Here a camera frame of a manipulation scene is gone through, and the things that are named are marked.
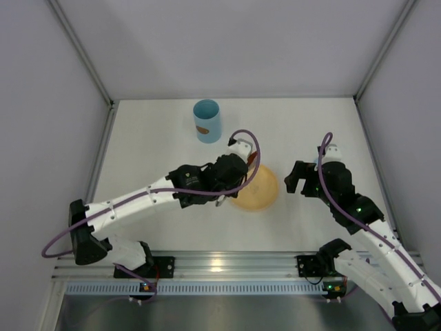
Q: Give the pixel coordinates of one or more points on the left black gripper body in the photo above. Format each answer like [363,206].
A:
[239,180]

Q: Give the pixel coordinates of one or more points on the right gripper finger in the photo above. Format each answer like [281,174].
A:
[308,188]
[298,172]

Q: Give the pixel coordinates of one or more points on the fried cutlet piece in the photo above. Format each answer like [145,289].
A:
[251,159]

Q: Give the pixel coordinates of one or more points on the metal tongs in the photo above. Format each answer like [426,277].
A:
[222,199]

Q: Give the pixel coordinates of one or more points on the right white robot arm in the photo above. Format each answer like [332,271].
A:
[398,285]

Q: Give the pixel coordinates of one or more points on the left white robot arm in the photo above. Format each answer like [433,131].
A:
[95,237]

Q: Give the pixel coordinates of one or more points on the yellow round plate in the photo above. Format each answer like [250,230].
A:
[260,193]

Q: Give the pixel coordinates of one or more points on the light blue cylindrical container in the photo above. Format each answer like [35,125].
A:
[207,119]

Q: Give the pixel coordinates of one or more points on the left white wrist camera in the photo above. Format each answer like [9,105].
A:
[240,147]

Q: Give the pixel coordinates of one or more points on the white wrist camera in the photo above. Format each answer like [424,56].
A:
[331,153]
[240,147]

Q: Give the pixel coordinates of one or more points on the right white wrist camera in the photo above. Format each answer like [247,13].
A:
[331,153]

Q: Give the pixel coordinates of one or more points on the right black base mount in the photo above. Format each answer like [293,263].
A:
[310,266]

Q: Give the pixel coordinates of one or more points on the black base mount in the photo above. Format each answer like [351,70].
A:
[310,266]
[162,267]

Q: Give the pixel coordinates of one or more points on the aluminium mounting rail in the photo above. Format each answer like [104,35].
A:
[198,266]

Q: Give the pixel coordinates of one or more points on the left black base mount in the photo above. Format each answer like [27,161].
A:
[162,267]

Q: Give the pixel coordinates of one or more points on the white slotted cable duct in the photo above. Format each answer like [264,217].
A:
[201,288]

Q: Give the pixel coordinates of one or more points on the right aluminium frame post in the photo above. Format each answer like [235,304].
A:
[390,38]

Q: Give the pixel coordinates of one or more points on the aluminium frame post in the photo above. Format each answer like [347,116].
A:
[390,38]
[69,31]

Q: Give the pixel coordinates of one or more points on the left aluminium frame post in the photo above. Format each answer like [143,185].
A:
[69,31]

